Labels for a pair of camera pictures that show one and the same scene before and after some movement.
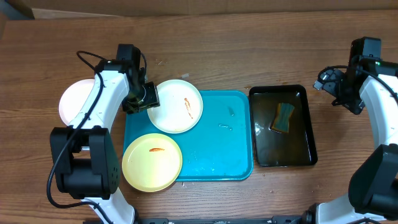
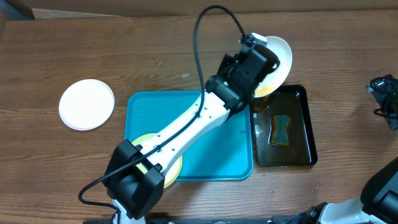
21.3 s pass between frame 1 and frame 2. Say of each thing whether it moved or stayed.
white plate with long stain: moved
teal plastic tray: stayed
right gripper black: moved
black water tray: stayed
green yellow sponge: moved
